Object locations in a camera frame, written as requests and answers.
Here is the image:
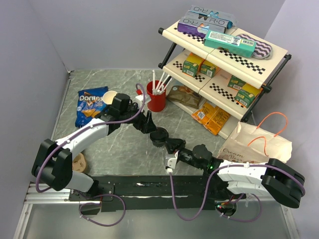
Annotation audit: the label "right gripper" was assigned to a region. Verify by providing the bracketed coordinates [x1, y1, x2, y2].
[164, 136, 204, 170]

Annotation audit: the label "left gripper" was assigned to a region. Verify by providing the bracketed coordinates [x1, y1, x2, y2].
[120, 102, 158, 133]

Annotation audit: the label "black paper coffee cup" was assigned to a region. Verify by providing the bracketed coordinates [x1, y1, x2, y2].
[152, 139, 165, 147]

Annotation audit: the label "black coffee cup lid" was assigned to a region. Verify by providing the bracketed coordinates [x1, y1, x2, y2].
[150, 127, 169, 143]

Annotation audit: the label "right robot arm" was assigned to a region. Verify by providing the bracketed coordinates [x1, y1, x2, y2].
[164, 138, 305, 209]

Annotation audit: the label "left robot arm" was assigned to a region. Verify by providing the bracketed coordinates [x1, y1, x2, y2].
[31, 93, 157, 200]

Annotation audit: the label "brown paper takeout bag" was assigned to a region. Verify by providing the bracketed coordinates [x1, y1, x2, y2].
[217, 112, 292, 163]

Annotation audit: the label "red straw holder cup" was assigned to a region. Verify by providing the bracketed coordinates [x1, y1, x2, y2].
[147, 81, 166, 112]

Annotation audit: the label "white wrapped straws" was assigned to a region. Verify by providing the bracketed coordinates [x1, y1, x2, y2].
[152, 70, 170, 95]

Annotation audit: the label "brown snack bag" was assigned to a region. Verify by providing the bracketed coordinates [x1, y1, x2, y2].
[167, 85, 202, 109]

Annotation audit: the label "orange snack packet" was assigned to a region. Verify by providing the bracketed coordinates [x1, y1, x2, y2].
[191, 100, 230, 135]

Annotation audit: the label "blue Doritos chip bag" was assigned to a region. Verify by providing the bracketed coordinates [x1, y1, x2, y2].
[75, 86, 108, 128]

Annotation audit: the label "green yellow box far left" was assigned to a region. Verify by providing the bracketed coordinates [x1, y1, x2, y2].
[182, 53, 204, 78]

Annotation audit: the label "green yellow box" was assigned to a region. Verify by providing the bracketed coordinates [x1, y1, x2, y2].
[235, 83, 262, 108]
[227, 75, 246, 91]
[182, 53, 204, 78]
[200, 60, 220, 78]

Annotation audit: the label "cream two-tier shelf rack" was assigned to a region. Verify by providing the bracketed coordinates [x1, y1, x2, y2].
[158, 20, 292, 122]

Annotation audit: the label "cardboard cup carrier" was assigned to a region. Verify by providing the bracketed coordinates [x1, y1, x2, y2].
[72, 153, 87, 173]

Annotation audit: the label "green yellow box right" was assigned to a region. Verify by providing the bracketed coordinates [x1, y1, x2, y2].
[235, 83, 262, 108]

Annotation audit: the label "purple toothpaste box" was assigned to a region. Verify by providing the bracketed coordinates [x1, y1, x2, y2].
[177, 17, 232, 38]

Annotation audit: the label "teal toothpaste box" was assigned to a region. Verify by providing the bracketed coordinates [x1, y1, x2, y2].
[204, 30, 256, 58]

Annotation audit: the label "blue grey toothpaste box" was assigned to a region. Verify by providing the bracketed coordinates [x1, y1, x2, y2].
[188, 5, 238, 26]

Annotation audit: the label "purple wavy sleep mask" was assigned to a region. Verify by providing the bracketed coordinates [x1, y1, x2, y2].
[237, 33, 273, 60]

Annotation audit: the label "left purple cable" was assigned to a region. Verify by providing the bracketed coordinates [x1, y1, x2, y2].
[35, 83, 126, 227]

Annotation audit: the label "purple cable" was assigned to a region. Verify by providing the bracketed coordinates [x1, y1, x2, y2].
[35, 83, 126, 227]
[169, 162, 306, 223]

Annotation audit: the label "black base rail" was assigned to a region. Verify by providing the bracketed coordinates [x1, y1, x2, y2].
[23, 175, 287, 220]

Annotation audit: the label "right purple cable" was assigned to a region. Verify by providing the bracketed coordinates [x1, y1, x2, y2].
[169, 162, 306, 223]

